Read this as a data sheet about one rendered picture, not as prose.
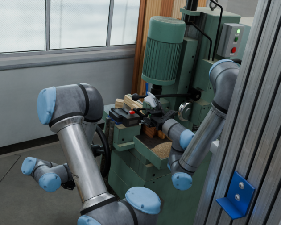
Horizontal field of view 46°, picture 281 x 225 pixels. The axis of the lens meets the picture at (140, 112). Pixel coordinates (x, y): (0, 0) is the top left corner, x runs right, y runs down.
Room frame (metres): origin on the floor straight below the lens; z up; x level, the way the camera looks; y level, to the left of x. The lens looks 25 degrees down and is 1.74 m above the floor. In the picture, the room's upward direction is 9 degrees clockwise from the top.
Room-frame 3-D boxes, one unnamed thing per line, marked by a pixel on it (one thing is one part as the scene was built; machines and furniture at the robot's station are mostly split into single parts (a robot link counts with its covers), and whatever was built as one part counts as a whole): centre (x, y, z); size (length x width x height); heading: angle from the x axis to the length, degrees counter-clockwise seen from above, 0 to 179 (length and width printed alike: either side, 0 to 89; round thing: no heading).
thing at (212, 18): (1.82, -0.29, 1.16); 0.22 x 0.22 x 0.72; 39
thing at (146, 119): (1.31, -0.08, 1.09); 0.12 x 0.09 x 0.08; 39
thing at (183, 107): (1.62, -0.24, 1.02); 0.12 x 0.03 x 0.12; 129
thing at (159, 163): (1.56, 0.02, 0.87); 0.61 x 0.30 x 0.06; 39
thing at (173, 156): (1.17, -0.19, 0.99); 0.11 x 0.08 x 0.11; 3
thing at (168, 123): (1.25, -0.14, 1.09); 0.08 x 0.05 x 0.08; 129
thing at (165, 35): (1.63, -0.07, 1.32); 0.18 x 0.18 x 0.31
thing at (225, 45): (1.72, -0.40, 1.40); 0.10 x 0.06 x 0.16; 129
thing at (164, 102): (1.64, -0.08, 0.99); 0.14 x 0.07 x 0.09; 129
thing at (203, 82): (1.65, -0.33, 1.23); 0.09 x 0.08 x 0.15; 129
